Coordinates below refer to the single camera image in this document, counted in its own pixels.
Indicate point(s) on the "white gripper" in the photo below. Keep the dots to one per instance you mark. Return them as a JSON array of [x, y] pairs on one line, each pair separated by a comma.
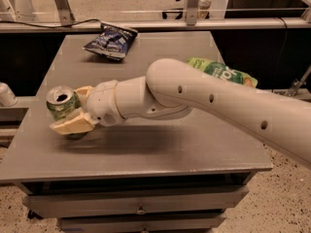
[[101, 103]]

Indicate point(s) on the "green soda can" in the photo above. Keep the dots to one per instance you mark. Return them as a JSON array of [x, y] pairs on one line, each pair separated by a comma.
[[63, 100]]

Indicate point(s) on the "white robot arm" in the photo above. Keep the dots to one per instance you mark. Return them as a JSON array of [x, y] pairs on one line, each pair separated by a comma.
[[171, 89]]

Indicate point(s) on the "dark blue chip bag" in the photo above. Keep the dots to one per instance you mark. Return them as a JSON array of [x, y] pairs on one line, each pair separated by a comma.
[[113, 41]]

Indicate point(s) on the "white cylinder at left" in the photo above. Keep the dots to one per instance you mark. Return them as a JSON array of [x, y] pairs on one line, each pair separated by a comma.
[[7, 97]]

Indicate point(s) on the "upper grey drawer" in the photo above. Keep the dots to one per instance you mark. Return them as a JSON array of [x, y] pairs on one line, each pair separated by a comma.
[[137, 202]]

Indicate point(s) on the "grey drawer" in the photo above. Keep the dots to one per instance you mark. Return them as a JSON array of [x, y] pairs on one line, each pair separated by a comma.
[[137, 202], [145, 224]]

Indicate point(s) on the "grey drawer cabinet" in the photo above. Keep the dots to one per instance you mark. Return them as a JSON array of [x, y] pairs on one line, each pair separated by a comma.
[[198, 150]]

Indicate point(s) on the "lower grey drawer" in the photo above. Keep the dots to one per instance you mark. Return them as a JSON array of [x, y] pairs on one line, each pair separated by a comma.
[[145, 224]]

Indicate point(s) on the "green snack bag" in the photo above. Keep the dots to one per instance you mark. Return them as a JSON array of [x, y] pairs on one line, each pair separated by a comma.
[[221, 71]]

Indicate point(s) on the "left metal bracket post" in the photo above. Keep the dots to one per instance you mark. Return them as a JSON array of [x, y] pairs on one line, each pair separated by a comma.
[[64, 12]]

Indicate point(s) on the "metal bracket post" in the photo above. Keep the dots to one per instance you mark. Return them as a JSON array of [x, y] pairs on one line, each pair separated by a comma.
[[191, 12], [64, 12]]

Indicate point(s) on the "centre metal bracket post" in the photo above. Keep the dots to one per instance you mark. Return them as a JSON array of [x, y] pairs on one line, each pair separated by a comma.
[[191, 12]]

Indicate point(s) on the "metal frame rail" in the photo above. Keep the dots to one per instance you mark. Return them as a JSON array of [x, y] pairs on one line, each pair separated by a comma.
[[93, 25]]

